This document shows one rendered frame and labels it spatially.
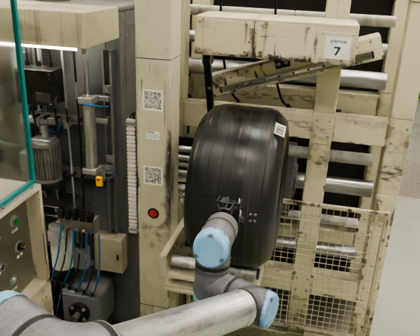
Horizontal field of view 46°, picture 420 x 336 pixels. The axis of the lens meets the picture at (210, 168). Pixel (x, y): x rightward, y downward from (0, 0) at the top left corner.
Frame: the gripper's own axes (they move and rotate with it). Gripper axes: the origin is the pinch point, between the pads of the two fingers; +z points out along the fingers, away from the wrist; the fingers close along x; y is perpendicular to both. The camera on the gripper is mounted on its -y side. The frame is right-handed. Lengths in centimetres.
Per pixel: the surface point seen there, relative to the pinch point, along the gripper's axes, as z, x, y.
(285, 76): 58, -8, 39
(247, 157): 7.0, -2.0, 15.9
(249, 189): 2.7, -3.8, 6.8
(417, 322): 141, -98, -107
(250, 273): 19.4, -5.4, -30.7
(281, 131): 18.2, -11.0, 23.7
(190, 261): 19.7, 17.7, -30.2
